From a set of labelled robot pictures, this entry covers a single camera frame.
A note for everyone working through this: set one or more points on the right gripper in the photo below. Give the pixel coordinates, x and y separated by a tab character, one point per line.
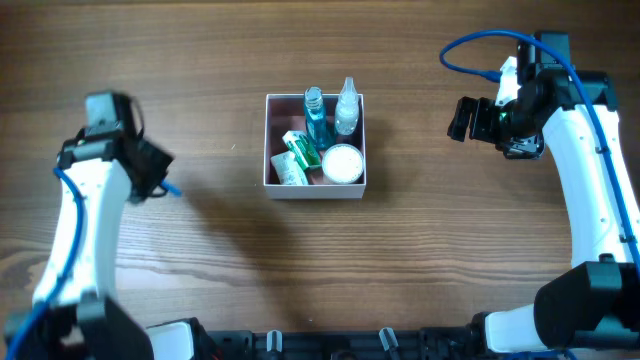
481	118

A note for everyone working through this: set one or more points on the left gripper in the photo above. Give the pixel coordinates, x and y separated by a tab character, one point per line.
151	163

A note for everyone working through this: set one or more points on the clear pump sanitizer bottle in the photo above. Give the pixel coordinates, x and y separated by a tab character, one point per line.
347	109

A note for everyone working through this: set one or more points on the white cotton bud tub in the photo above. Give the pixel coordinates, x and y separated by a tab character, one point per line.
343	164

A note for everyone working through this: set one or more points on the white green soap box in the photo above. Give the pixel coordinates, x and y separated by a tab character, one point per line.
288	170

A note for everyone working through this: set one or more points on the blue mouthwash bottle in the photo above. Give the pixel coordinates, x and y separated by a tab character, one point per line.
317	125

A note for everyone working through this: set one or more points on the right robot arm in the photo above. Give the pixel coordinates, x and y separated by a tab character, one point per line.
595	304

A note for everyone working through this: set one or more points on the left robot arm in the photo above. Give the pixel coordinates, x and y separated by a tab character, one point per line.
75	313

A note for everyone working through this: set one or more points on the pink open cardboard box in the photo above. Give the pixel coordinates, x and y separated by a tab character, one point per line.
284	112

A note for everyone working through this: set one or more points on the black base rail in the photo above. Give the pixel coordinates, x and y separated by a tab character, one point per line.
386	344

